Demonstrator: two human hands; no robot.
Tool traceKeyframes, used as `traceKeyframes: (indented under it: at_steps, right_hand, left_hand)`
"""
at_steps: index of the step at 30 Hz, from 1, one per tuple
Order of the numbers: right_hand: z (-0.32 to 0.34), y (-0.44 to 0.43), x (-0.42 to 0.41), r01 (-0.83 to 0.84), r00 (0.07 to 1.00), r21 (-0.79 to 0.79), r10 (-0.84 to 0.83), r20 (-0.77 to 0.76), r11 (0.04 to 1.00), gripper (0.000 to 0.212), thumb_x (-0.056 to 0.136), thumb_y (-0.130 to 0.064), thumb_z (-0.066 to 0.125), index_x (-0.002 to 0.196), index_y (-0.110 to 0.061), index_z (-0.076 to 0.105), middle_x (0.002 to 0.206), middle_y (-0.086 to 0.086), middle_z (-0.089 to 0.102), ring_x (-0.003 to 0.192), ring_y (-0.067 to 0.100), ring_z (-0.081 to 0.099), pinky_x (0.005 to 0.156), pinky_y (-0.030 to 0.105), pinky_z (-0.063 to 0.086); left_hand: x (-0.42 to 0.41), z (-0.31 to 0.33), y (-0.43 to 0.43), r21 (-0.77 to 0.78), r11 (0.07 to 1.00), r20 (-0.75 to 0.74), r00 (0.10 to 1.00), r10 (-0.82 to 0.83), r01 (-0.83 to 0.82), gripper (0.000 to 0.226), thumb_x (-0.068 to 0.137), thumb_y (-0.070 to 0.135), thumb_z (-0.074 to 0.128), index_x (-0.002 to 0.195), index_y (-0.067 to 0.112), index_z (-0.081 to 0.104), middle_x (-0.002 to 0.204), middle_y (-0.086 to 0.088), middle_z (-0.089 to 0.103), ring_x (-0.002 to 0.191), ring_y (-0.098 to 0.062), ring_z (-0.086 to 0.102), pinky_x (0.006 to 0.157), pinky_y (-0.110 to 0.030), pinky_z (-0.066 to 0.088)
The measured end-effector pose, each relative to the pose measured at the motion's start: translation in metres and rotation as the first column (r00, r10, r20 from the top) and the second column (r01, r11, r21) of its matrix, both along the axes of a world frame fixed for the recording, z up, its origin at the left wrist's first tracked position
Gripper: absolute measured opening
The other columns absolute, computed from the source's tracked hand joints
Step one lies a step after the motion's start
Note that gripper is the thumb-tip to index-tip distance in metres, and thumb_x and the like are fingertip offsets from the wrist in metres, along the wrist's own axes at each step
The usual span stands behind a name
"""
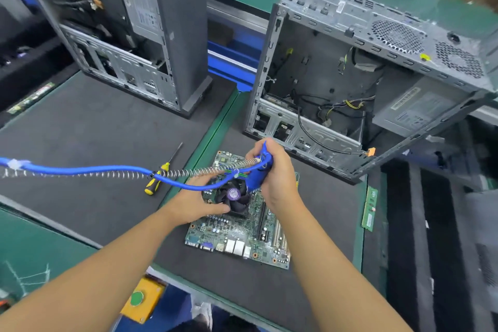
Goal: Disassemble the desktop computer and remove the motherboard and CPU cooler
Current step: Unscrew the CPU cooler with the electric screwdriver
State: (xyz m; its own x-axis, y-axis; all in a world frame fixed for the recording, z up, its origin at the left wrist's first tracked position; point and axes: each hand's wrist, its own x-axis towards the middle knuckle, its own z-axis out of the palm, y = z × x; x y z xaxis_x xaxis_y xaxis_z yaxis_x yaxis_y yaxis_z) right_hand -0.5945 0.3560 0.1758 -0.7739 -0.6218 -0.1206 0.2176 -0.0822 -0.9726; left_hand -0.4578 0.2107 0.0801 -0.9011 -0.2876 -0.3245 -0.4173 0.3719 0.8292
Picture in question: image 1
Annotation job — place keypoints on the person's left hand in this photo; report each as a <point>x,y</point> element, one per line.
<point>191,203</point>

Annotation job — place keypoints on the person's right hand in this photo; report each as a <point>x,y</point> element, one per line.
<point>278,180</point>

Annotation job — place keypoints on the blue electric screwdriver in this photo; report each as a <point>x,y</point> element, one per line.
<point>261,174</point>

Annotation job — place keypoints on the black CPU fan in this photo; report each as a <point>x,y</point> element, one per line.
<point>233,197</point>

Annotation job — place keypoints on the green motherboard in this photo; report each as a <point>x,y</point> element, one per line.
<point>233,238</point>

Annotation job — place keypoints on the silver computer case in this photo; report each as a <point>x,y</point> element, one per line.
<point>179,24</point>

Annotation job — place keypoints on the dark grey computer case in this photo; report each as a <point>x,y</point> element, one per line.
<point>334,9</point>

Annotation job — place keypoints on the person's left forearm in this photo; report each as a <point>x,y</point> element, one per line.
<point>85,281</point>

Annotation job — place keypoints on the person's right forearm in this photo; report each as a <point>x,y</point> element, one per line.
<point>342,273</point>

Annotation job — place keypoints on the person's white shoe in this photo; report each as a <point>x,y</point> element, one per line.
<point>201,314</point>

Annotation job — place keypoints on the green memory module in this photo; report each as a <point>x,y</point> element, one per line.
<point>29,98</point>
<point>370,207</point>

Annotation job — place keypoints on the yellow box green button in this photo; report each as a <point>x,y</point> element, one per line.
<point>142,298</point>

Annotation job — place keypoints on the blue plastic crate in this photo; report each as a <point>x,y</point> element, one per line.
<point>233,63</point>

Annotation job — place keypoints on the black divided foam tray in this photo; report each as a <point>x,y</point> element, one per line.
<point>404,250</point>

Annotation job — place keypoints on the silver power supply unit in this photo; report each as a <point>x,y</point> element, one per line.
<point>420,110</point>

